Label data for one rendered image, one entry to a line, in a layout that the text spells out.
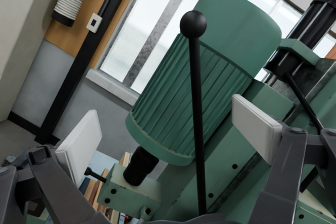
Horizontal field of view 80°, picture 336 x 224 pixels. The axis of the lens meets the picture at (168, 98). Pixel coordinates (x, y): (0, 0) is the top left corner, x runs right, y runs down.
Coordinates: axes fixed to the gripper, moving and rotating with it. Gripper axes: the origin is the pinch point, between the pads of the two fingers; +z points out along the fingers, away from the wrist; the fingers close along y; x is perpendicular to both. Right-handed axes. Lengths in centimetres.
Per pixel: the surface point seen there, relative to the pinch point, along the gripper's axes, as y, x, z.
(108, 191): -14.2, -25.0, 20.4
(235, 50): 12.4, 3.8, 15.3
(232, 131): 12.7, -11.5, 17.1
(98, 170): -24, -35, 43
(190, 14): 4.2, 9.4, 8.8
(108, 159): -23, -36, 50
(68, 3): -59, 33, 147
